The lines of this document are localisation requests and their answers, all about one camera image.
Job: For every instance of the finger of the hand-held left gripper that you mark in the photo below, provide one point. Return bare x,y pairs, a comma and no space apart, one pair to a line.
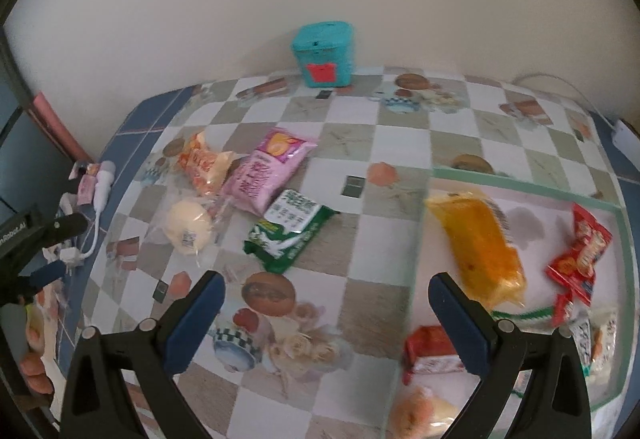
50,271
65,225

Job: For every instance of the red printed snack packet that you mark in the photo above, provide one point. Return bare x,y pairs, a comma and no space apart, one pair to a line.
582,244

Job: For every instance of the small pink packet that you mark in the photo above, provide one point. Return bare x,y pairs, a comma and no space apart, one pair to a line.
85,184

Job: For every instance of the checked printed tablecloth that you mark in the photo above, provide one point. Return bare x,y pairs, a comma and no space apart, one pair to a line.
350,144

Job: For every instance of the green white snack packet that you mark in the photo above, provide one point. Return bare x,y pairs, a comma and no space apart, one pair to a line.
287,226

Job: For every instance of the white tray teal rim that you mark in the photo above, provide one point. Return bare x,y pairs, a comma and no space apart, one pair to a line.
540,224

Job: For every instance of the red white snack packet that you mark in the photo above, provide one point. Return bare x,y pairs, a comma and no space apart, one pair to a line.
430,344

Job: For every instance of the green white cracker packet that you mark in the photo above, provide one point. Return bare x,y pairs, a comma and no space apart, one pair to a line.
595,339

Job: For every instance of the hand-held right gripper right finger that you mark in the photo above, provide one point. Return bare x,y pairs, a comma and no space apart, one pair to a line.
460,324

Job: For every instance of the pink snack packet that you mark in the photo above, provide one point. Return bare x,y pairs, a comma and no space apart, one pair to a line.
265,169

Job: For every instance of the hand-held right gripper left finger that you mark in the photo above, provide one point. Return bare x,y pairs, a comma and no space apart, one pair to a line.
195,319

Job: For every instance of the person's left hand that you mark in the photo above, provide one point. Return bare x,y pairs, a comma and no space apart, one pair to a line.
35,364

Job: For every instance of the teal toy box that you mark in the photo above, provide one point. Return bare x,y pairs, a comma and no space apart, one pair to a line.
322,49

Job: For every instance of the round bun in clear wrapper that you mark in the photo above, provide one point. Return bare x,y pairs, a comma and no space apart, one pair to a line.
187,221

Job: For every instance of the yellow orange snack packet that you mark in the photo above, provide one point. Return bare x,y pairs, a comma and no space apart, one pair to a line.
480,244

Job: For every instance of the dark cabinet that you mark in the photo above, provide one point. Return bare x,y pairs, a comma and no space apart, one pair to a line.
15,159

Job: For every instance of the orange cream snack packet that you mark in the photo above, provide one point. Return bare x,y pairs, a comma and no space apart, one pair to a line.
202,164

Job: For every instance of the reddish brown board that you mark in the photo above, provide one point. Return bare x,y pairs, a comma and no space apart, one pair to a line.
55,129

